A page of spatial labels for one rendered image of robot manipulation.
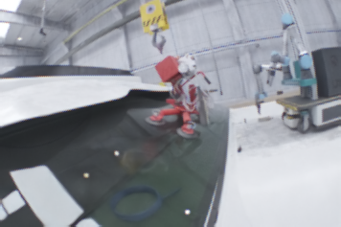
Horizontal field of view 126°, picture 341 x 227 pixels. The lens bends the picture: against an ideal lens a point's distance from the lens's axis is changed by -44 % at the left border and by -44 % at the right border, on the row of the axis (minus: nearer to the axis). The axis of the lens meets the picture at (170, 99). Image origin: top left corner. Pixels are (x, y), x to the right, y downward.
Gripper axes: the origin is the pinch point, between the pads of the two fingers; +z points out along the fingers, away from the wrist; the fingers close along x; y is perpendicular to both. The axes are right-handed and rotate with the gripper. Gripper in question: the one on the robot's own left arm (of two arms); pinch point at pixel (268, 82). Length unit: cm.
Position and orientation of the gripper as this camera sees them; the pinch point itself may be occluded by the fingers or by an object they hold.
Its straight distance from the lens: 161.0
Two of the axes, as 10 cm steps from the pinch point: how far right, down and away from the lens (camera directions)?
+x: -4.1, 2.5, -8.8
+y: -9.1, -2.4, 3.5
